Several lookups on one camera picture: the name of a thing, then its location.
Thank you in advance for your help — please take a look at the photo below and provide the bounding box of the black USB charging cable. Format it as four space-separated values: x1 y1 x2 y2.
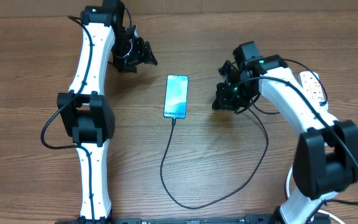
159 57 329 210

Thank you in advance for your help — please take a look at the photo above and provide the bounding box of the Samsung Galaxy smartphone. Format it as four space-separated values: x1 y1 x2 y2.
163 75 189 119

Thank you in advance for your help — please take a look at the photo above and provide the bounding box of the white power strip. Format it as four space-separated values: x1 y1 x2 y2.
298 71 329 111

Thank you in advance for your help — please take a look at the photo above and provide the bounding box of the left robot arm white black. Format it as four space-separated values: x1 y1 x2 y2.
55 1 158 223

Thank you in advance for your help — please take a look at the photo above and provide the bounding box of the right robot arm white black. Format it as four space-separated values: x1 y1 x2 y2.
212 42 358 223

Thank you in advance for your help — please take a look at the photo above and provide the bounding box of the white power strip cord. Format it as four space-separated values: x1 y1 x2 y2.
285 164 346 224

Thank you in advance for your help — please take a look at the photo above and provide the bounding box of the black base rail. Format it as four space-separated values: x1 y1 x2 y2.
54 213 332 224

